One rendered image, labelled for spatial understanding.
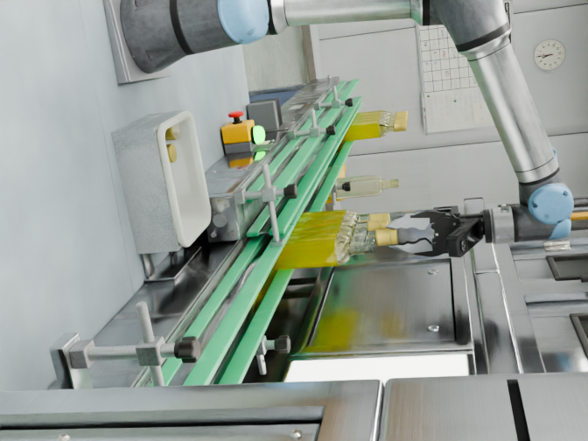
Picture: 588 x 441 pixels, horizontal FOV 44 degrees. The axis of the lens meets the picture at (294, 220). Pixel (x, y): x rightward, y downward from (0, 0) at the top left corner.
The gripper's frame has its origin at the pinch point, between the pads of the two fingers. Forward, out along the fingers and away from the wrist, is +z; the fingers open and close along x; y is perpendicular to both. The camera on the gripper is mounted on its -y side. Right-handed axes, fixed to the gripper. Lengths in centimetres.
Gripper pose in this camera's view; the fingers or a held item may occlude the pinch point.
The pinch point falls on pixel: (393, 236)
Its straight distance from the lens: 154.3
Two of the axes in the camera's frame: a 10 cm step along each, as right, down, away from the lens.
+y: 1.8, -3.0, 9.4
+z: -9.7, 0.8, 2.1
